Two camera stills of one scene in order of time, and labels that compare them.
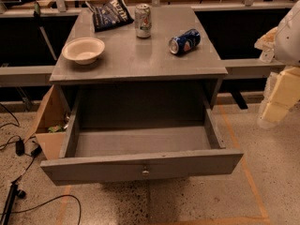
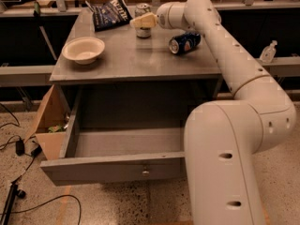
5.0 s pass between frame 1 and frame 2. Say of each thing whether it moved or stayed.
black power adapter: stayed
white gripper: moved
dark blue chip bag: stayed
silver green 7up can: stayed
